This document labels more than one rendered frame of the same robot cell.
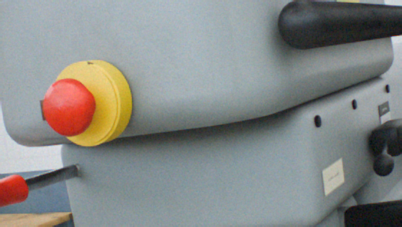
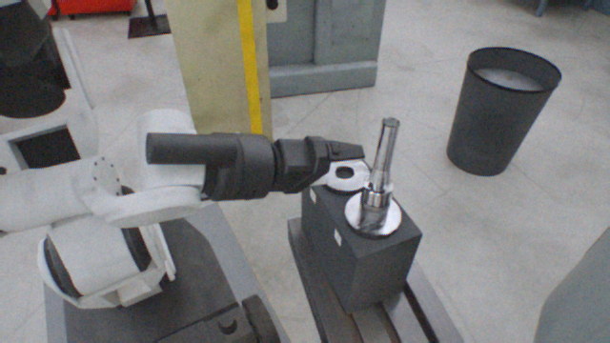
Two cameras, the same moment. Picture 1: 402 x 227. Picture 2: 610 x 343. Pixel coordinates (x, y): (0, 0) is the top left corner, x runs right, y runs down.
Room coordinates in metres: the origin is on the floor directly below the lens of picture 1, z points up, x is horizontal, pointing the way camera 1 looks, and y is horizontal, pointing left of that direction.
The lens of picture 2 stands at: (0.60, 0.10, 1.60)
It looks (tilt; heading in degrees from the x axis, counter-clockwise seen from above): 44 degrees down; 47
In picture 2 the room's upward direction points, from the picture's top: straight up
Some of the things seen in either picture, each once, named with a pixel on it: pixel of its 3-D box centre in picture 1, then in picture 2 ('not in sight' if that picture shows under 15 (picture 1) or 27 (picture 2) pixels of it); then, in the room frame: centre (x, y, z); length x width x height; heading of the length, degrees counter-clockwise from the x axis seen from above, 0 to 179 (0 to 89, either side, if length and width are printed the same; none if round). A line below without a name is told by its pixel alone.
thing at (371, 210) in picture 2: not in sight; (375, 200); (0.95, 0.31, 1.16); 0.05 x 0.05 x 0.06
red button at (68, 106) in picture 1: (72, 106); not in sight; (0.57, 0.08, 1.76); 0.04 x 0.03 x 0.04; 64
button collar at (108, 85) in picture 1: (90, 103); not in sight; (0.59, 0.07, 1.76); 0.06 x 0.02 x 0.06; 64
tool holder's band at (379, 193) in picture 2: not in sight; (377, 185); (0.95, 0.31, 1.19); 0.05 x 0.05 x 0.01
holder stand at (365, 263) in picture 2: not in sight; (352, 228); (0.97, 0.36, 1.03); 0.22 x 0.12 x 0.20; 70
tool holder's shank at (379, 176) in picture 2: not in sight; (384, 154); (0.95, 0.31, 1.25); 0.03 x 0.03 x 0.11
